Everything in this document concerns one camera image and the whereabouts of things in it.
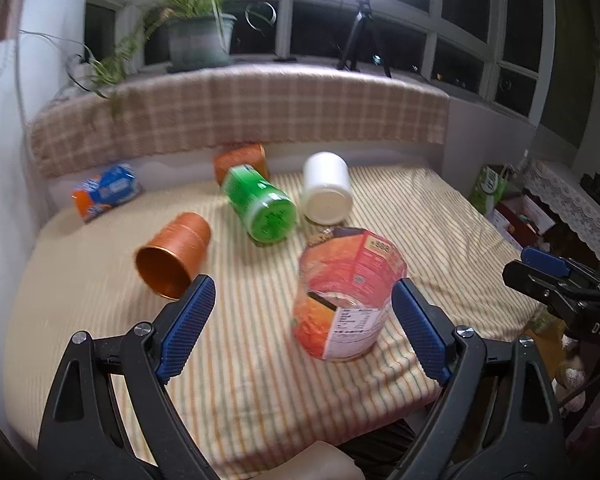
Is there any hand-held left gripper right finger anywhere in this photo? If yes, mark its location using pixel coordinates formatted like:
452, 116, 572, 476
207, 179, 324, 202
390, 277, 568, 480

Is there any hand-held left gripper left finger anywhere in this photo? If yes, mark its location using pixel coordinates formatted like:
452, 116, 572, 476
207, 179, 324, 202
37, 274, 221, 480

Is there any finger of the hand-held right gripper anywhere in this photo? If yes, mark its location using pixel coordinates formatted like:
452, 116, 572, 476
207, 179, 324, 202
521, 246, 581, 281
502, 259, 566, 311

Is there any red printed noodle cup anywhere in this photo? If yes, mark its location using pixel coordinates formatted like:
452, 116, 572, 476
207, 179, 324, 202
292, 226, 409, 363

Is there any orange metallic cup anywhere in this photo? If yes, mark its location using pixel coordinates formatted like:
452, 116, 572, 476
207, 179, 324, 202
134, 212, 212, 302

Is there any orange printed paper cup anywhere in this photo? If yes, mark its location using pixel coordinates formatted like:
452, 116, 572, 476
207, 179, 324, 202
213, 143, 271, 186

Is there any open cardboard box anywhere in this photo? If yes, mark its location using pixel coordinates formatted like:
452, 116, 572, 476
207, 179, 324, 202
487, 194, 556, 251

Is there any white lace tablecloth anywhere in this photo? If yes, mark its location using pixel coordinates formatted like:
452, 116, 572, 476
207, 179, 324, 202
522, 160, 600, 275

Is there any green carton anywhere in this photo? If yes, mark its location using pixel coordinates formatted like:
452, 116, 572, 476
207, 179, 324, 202
469, 164, 511, 217

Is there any dark figurine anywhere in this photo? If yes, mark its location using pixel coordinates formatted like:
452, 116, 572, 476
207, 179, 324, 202
580, 172, 600, 208

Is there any green lidded jar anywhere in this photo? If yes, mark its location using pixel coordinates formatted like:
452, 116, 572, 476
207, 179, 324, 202
222, 164, 298, 246

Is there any blue orange snack packet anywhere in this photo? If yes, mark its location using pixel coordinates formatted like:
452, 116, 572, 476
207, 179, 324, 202
72, 162, 142, 224

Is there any beige rounded object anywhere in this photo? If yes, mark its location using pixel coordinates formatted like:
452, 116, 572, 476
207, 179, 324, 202
252, 440, 367, 480

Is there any white plastic jar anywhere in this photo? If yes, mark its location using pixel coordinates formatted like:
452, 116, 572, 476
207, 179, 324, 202
302, 152, 354, 225

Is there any plaid blanket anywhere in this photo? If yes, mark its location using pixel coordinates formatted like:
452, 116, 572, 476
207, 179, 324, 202
30, 67, 450, 179

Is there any black tripod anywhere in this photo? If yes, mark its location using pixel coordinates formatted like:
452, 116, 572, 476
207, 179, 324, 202
336, 0, 392, 79

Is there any potted spider plant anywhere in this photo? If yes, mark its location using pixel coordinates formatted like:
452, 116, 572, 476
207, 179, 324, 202
20, 0, 276, 111

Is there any white window frame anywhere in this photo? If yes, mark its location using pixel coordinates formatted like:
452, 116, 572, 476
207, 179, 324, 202
82, 0, 556, 126

